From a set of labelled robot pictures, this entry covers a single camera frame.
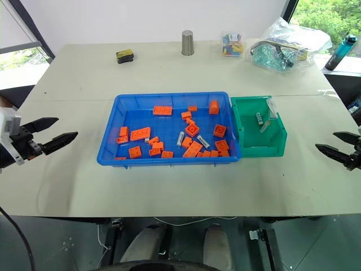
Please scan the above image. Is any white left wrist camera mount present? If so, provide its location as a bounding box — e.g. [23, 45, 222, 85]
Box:
[0, 108, 24, 167]

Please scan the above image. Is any teal water bottle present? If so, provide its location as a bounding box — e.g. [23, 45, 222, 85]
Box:
[324, 33, 357, 71]

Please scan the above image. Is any black cable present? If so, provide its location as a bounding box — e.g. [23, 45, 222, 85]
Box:
[0, 206, 37, 271]

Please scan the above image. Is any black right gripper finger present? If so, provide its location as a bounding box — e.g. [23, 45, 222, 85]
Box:
[315, 143, 353, 168]
[333, 131, 361, 148]

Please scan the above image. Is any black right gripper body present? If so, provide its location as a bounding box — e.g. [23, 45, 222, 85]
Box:
[345, 149, 361, 172]

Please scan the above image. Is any clear box of colourful items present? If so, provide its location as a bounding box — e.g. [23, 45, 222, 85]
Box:
[219, 32, 245, 59]

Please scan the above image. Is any black table leg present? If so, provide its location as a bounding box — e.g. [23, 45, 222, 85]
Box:
[249, 228, 284, 271]
[104, 218, 124, 265]

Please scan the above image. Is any square orange block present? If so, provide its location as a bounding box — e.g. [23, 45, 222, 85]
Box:
[214, 139, 230, 152]
[213, 124, 227, 138]
[185, 123, 200, 138]
[128, 145, 143, 160]

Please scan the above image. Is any green plastic bin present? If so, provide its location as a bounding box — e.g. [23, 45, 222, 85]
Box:
[230, 95, 288, 158]

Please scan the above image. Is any blue plastic tray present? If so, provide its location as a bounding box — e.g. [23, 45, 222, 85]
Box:
[96, 91, 243, 169]

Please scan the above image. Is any black yellow board eraser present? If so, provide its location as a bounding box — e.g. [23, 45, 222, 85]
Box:
[115, 49, 135, 64]

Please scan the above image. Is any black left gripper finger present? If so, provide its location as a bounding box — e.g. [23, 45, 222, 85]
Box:
[42, 131, 79, 156]
[21, 117, 60, 134]

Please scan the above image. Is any clear plastic bag with items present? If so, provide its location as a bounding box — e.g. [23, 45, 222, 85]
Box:
[245, 16, 332, 76]

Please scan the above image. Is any thin white cable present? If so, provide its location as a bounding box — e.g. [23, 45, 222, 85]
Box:
[97, 216, 238, 252]

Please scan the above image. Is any long flat orange block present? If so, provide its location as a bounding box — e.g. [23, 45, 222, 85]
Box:
[182, 141, 204, 159]
[129, 127, 152, 142]
[152, 106, 173, 116]

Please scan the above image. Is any grey rounded leg shape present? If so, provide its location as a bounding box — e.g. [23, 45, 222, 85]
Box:
[120, 226, 167, 263]
[202, 223, 232, 270]

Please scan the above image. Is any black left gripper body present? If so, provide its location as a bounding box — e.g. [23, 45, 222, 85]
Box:
[9, 126, 46, 161]

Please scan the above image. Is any steel cup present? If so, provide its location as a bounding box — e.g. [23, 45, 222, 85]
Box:
[180, 30, 196, 56]

